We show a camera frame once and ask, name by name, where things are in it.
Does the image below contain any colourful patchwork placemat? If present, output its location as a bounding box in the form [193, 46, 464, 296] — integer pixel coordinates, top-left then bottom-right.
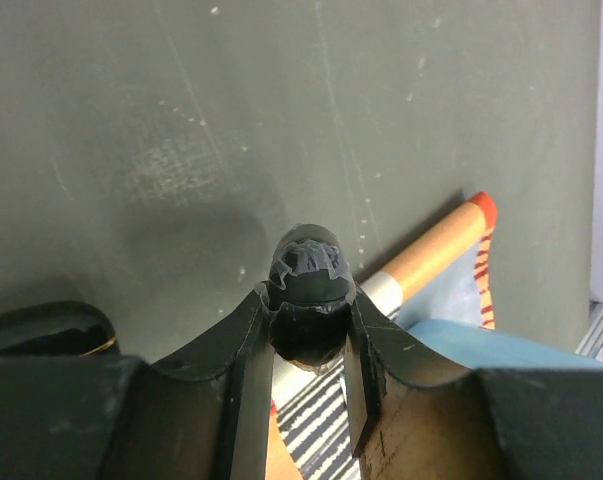
[265, 192, 498, 480]

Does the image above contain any white blue mug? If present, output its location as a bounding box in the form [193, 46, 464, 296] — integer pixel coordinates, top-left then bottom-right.
[407, 319, 603, 369]

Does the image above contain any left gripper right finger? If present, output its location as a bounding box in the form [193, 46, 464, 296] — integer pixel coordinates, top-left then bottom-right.
[344, 293, 603, 479]

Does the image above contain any black earbud charging case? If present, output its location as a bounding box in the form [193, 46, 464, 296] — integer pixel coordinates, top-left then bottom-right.
[0, 301, 120, 356]

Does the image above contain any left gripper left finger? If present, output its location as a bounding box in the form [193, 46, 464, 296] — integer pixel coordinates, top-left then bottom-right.
[0, 293, 273, 479]

